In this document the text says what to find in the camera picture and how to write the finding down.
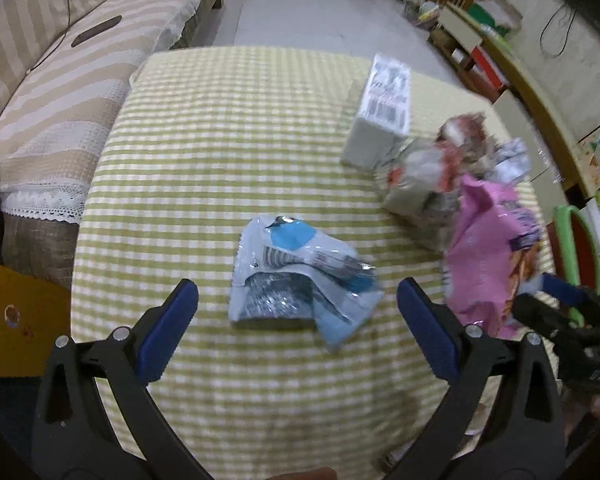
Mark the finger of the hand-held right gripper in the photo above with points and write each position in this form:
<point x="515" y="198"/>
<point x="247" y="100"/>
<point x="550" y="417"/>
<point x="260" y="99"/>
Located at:
<point x="545" y="312"/>
<point x="562" y="287"/>

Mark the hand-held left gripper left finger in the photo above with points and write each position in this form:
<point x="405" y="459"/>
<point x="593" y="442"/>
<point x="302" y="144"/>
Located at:
<point x="165" y="332"/>

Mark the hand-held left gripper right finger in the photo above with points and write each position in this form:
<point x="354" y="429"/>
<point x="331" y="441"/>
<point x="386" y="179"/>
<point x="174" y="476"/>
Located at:
<point x="427" y="332"/>

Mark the pink plastic snack bag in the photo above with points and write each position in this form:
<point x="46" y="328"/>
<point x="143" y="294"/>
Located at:
<point x="480" y="260"/>

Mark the blue silver foil wrapper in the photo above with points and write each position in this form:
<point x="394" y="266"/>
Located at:
<point x="290" y="260"/>

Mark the grey red-print paper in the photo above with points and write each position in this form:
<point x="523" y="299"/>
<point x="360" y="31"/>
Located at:
<point x="415" y="180"/>

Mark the red patterned paper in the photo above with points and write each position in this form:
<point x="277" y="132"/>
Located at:
<point x="462" y="132"/>

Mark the white carton box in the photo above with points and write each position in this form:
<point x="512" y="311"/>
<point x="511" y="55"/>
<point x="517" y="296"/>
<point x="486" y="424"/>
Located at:
<point x="385" y="95"/>

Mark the person's right hand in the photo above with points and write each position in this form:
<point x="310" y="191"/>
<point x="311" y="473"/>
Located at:
<point x="592" y="407"/>

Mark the person's left hand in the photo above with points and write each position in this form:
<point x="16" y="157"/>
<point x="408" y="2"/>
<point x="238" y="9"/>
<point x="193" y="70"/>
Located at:
<point x="307" y="474"/>

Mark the white cardboard box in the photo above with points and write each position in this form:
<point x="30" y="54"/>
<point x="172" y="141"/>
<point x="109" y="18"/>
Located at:
<point x="597" y="225"/>

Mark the crumpled white dark-print paper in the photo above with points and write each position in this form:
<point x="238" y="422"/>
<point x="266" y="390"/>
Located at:
<point x="512" y="160"/>

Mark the yellow wooden stool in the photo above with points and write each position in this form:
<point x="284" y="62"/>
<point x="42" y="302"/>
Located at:
<point x="20" y="350"/>

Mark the green checked tablecloth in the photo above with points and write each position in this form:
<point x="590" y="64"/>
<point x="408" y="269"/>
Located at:
<point x="205" y="160"/>

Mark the long beige television cabinet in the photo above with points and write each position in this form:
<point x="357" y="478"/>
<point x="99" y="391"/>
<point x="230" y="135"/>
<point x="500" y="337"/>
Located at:
<point x="530" y="80"/>

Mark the red flat box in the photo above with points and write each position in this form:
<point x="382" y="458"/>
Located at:
<point x="485" y="66"/>

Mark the striped beige sofa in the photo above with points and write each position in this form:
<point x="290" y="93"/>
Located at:
<point x="55" y="125"/>

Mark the green box with white paper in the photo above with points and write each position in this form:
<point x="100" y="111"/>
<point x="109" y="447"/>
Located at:
<point x="480" y="12"/>

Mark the black remote control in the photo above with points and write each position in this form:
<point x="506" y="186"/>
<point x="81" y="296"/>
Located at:
<point x="97" y="31"/>

